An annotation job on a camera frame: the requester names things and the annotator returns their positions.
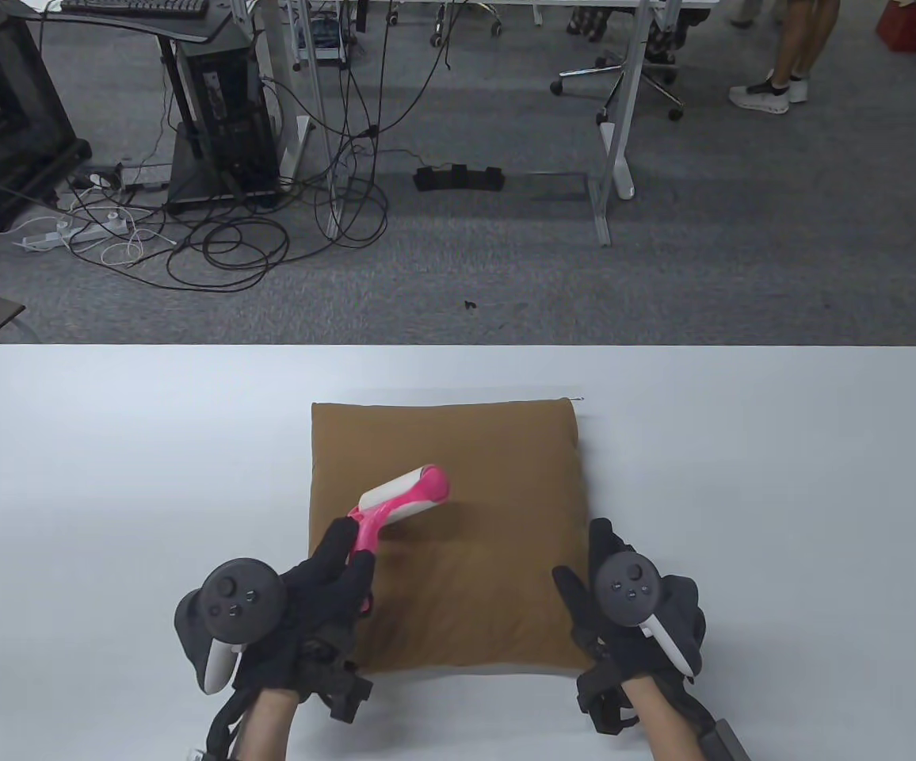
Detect person's right hand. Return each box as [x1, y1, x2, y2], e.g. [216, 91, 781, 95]
[552, 518, 706, 681]

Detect person's left hand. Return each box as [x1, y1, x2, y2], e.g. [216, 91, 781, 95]
[232, 517, 377, 724]

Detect brown pillow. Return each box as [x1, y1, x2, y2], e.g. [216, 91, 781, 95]
[307, 396, 595, 676]

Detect pink lint roller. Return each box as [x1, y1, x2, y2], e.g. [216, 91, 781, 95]
[345, 464, 452, 615]

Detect person's left forearm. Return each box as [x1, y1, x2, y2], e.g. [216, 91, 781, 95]
[232, 688, 300, 761]

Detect person's right forearm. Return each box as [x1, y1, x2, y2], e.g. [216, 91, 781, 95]
[624, 675, 704, 761]

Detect black and white controller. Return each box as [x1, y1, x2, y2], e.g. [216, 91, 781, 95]
[174, 558, 287, 697]
[591, 552, 704, 679]

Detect grey floor hatch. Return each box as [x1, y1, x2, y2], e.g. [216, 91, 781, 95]
[526, 170, 590, 201]

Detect black floor pedal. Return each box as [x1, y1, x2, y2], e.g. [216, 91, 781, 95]
[414, 164, 506, 193]

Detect white power strip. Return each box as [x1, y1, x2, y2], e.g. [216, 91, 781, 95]
[18, 212, 132, 253]

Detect white desk leg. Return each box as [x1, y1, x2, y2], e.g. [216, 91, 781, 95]
[250, 0, 313, 182]

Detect grey power strip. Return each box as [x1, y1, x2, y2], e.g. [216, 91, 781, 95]
[119, 163, 172, 191]

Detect white desk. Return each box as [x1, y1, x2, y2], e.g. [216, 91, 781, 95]
[284, 0, 720, 247]

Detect black computer tower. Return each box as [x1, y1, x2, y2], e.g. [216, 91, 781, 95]
[177, 40, 283, 199]

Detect chrome base office chair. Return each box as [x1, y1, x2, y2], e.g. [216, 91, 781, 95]
[551, 48, 685, 121]

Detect grey device rack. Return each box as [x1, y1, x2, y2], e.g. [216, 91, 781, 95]
[293, 0, 348, 71]

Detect black keyboard stand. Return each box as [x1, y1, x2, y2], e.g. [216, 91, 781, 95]
[26, 0, 284, 213]

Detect chrome chair base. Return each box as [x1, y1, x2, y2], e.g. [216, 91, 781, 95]
[429, 0, 504, 47]

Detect black keyboard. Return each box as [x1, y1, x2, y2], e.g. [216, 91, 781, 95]
[60, 0, 210, 18]

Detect red box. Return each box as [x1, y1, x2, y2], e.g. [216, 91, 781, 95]
[876, 0, 916, 55]

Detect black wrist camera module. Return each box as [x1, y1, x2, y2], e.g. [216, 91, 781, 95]
[696, 717, 752, 761]

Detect white cable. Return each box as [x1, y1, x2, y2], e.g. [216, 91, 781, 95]
[70, 198, 177, 268]

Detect tangle of black cables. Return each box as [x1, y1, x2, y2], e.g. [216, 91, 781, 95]
[30, 0, 498, 294]

